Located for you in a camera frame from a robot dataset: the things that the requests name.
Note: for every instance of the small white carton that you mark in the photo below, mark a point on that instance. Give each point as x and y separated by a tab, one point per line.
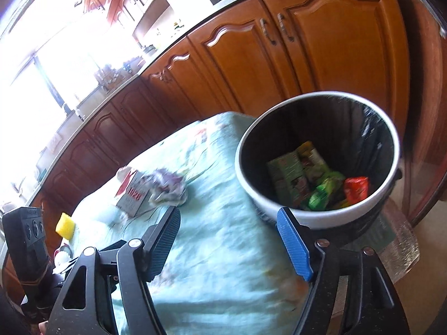
134	197

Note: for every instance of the crumpled purple wrapper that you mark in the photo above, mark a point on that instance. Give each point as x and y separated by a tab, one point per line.
167	188

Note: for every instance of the green snack packet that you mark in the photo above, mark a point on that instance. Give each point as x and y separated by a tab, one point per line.
324	192

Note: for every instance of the knife rack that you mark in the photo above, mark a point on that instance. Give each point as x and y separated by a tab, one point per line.
110	80

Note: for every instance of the wooden door frame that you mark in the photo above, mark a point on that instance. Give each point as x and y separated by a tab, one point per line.
426	111

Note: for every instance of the yellow foam fruit net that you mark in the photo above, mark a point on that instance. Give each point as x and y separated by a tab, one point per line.
65	225

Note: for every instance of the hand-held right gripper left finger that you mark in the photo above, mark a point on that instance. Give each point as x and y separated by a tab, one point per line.
164	240

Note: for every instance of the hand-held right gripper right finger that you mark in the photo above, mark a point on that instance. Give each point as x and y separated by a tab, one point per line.
295	244

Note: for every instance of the white kitchen countertop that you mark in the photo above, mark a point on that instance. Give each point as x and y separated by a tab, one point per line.
195	24

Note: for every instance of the white foam fruit net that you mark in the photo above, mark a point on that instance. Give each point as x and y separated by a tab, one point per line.
63	258

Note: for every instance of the wooden lower cabinets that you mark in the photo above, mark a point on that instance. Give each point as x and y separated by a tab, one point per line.
314	42

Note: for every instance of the light blue floral tablecloth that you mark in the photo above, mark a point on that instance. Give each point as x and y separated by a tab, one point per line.
216	251

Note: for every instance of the brown and green carton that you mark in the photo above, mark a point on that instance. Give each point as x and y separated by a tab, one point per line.
312	160

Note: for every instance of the shiny textured mat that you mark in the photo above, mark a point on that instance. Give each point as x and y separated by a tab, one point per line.
398	244

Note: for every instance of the kitchen window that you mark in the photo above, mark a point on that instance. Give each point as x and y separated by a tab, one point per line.
70	76

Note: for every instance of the white bin with black bag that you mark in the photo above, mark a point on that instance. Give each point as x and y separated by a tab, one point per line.
265	202

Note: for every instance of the red snack packet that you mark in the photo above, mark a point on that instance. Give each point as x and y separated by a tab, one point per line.
356	188

